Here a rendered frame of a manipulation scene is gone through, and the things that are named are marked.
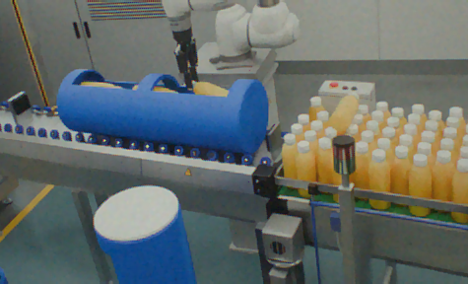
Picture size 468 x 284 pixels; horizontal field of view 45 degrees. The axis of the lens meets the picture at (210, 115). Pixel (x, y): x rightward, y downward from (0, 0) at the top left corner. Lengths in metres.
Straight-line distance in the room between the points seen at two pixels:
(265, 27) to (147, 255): 1.19
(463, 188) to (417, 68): 3.15
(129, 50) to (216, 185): 2.01
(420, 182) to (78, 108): 1.39
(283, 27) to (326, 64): 2.52
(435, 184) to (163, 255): 0.88
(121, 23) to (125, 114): 1.78
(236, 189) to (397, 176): 0.63
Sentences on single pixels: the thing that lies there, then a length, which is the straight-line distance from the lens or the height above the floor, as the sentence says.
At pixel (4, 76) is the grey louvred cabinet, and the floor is 0.58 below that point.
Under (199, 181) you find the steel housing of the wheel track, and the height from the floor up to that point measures 0.85.
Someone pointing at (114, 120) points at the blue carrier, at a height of 1.10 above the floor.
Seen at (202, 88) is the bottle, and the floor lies 1.22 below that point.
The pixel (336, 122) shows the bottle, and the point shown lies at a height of 1.13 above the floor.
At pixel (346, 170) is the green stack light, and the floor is 1.18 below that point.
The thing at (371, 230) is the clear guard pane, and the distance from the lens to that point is 1.93.
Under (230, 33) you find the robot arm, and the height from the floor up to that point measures 1.25.
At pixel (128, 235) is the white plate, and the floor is 1.04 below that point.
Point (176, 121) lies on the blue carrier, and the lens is 2.18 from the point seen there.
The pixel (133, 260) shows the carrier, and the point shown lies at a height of 0.95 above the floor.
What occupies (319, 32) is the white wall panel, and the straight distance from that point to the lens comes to 4.94.
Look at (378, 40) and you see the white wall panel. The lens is 4.90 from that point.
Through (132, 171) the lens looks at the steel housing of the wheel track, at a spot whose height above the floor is 0.85.
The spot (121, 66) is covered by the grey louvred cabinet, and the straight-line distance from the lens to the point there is 4.17.
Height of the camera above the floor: 2.11
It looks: 27 degrees down
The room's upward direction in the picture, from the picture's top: 10 degrees counter-clockwise
